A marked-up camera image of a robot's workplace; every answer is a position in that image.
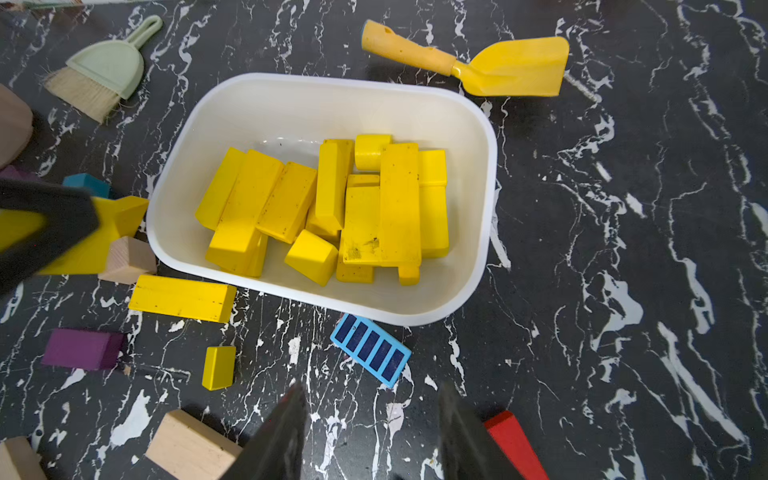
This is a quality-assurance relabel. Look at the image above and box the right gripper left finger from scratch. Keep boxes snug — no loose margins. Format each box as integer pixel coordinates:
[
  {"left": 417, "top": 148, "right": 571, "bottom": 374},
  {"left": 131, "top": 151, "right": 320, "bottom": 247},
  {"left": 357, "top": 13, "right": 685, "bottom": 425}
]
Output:
[{"left": 221, "top": 383, "right": 309, "bottom": 479}]

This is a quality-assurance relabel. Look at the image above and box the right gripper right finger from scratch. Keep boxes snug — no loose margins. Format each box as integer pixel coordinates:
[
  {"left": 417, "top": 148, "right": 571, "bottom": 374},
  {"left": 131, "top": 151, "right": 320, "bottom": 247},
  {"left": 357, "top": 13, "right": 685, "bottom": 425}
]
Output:
[{"left": 439, "top": 383, "right": 522, "bottom": 479}]

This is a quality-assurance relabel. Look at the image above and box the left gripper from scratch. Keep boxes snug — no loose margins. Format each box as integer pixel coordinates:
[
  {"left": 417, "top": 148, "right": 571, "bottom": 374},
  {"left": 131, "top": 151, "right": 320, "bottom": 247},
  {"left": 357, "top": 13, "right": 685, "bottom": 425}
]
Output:
[{"left": 1, "top": 179, "right": 100, "bottom": 296}]

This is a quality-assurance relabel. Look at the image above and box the white plastic bin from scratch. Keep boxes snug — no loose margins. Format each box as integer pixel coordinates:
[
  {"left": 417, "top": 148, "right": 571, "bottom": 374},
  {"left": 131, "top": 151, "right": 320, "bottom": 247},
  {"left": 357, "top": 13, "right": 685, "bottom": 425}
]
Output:
[{"left": 147, "top": 73, "right": 498, "bottom": 327}]

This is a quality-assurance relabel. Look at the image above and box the teal upright block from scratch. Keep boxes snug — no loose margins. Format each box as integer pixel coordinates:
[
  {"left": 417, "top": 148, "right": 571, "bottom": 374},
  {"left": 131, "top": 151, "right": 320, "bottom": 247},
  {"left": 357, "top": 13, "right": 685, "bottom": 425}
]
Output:
[{"left": 62, "top": 173, "right": 111, "bottom": 199}]

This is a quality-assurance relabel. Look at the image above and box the red block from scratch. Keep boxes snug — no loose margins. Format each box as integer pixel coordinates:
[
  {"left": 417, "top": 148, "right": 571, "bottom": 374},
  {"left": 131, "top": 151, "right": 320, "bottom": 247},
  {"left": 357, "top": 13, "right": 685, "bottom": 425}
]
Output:
[{"left": 484, "top": 411, "right": 549, "bottom": 480}]

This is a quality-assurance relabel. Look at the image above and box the natural wood block upper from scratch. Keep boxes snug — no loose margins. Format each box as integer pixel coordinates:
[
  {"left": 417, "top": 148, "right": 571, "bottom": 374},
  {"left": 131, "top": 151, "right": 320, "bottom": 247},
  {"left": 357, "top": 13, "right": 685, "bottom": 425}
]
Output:
[{"left": 145, "top": 409, "right": 242, "bottom": 479}]

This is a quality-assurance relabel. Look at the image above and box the natural wood block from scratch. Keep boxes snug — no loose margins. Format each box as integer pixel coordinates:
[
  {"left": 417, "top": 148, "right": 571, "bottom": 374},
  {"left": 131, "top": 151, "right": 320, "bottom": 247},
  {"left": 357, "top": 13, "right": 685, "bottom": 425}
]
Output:
[
  {"left": 145, "top": 409, "right": 242, "bottom": 479},
  {"left": 1, "top": 436, "right": 46, "bottom": 480}
]

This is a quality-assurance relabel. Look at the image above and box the blue grid block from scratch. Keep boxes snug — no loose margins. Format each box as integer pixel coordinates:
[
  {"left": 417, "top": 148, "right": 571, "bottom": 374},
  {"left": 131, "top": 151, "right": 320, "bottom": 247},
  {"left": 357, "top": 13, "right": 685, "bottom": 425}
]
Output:
[{"left": 331, "top": 313, "right": 411, "bottom": 389}]

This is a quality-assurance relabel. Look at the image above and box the purple block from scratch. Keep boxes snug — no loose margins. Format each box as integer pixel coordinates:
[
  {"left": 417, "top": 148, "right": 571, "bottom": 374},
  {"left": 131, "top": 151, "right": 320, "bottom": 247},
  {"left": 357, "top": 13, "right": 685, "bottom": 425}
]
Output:
[{"left": 41, "top": 328, "right": 125, "bottom": 371}]

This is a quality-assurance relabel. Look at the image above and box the natural wood block lower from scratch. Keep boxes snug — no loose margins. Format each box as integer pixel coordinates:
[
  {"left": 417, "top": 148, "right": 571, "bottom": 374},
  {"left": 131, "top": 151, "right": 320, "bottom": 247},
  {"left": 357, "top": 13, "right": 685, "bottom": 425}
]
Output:
[{"left": 1, "top": 436, "right": 46, "bottom": 480}]

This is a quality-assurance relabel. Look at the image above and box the yellow toy shovel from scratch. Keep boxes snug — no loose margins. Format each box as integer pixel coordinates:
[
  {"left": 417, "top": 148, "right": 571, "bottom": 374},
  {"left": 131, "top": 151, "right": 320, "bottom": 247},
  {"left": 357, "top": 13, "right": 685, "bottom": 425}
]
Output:
[{"left": 361, "top": 20, "right": 570, "bottom": 97}]

